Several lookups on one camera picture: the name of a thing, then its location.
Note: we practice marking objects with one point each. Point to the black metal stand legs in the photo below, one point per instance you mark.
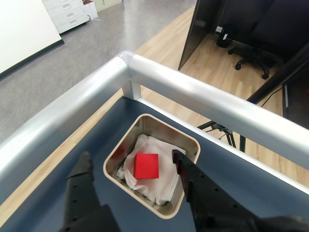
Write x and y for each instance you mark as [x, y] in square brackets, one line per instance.
[229, 134]

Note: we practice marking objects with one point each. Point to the black office chair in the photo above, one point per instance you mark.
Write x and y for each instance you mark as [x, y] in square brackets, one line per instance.
[251, 55]

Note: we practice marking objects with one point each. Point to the white drawer cabinet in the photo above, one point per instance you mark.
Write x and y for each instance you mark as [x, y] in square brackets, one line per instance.
[67, 14]

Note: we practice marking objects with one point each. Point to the red cube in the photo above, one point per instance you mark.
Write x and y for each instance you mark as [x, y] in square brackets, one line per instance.
[146, 166]

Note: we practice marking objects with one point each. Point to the silver table rail frame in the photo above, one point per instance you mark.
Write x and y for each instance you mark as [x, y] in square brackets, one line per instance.
[169, 77]

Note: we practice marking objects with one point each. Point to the black computer tower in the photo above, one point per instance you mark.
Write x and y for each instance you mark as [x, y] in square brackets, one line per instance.
[297, 104]

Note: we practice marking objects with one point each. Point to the black waste bin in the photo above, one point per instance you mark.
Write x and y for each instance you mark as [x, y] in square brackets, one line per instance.
[223, 38]

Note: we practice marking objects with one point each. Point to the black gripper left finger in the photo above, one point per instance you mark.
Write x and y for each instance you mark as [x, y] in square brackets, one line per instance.
[79, 193]

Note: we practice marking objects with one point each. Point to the dark blue-grey mat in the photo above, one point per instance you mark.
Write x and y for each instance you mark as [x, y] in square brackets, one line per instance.
[241, 174]

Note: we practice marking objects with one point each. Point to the white crumpled cloth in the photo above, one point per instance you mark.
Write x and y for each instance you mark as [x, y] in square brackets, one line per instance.
[164, 159]

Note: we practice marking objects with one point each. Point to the black desk side panel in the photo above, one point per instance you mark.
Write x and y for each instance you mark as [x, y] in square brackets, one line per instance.
[195, 36]

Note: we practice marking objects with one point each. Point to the beige metal box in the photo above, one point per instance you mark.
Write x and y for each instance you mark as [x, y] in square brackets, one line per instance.
[157, 126]

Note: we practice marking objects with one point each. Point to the white cardboard box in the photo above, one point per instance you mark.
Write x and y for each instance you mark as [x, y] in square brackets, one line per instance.
[91, 9]

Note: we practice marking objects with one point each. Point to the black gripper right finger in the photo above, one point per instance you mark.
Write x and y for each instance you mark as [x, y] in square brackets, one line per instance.
[212, 205]

